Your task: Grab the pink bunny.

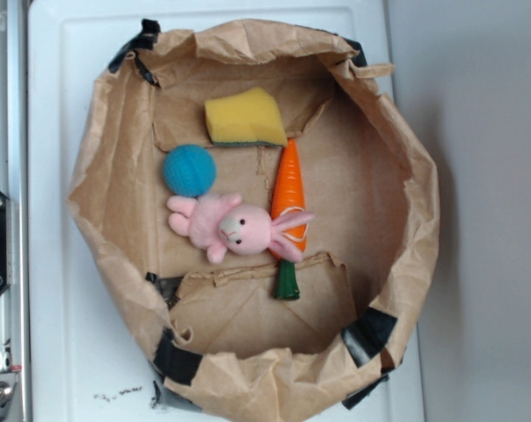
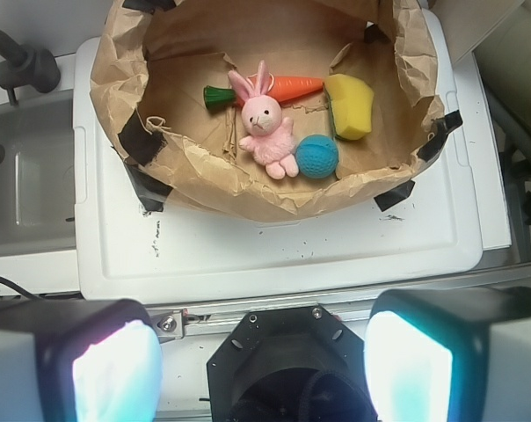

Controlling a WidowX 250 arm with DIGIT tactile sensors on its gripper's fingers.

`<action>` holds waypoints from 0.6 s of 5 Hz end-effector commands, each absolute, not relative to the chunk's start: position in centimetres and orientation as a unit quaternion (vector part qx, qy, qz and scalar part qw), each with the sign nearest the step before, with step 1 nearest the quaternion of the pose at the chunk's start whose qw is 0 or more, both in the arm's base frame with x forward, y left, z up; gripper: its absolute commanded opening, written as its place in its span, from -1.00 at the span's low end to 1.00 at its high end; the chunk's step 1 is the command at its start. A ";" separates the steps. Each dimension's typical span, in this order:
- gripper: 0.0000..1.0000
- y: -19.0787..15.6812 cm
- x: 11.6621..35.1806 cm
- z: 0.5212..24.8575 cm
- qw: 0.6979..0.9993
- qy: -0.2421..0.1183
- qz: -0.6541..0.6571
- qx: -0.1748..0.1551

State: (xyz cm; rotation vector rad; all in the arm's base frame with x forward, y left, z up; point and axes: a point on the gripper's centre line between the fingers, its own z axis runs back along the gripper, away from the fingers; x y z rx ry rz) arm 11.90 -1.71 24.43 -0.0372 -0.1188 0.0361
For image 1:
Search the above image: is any blue ball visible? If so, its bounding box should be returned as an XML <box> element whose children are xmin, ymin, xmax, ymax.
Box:
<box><xmin>162</xmin><ymin>144</ymin><xmax>217</xmax><ymax>198</ymax></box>

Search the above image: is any brown paper bag bin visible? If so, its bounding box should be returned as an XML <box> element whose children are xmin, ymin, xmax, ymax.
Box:
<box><xmin>69</xmin><ymin>19</ymin><xmax>440</xmax><ymax>421</ymax></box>

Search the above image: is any yellow sponge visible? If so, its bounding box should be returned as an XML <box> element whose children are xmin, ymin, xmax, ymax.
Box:
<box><xmin>204</xmin><ymin>87</ymin><xmax>287</xmax><ymax>147</ymax></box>

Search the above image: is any pink plush bunny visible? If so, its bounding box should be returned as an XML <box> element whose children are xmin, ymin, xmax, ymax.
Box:
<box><xmin>166</xmin><ymin>193</ymin><xmax>314</xmax><ymax>264</ymax></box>

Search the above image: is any orange plastic carrot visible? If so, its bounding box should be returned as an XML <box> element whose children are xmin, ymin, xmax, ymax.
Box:
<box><xmin>271</xmin><ymin>138</ymin><xmax>306</xmax><ymax>301</ymax></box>

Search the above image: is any white tray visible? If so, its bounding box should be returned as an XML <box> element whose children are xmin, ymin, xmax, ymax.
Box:
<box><xmin>26</xmin><ymin>5</ymin><xmax>426</xmax><ymax>422</ymax></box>

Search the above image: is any metal rail frame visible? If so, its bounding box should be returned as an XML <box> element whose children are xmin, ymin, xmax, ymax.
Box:
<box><xmin>0</xmin><ymin>1</ymin><xmax>32</xmax><ymax>421</ymax></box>

